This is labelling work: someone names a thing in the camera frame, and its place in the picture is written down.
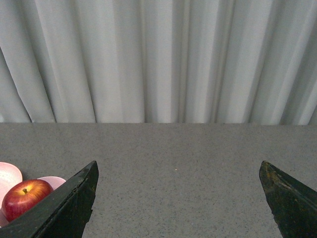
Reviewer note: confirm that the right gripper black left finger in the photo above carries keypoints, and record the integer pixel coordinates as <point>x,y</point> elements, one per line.
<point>62,214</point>

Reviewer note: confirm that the pink round bowl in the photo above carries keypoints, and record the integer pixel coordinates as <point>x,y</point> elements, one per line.
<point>55,182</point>

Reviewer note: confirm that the red yellow apple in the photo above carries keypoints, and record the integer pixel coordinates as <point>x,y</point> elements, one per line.
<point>24,196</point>

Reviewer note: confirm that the pink round plate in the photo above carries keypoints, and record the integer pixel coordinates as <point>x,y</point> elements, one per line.
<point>10,175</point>

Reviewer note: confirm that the white pleated curtain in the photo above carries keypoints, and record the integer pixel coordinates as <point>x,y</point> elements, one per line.
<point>192,61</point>

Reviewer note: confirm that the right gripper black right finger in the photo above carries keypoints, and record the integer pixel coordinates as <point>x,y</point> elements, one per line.
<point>292,203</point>

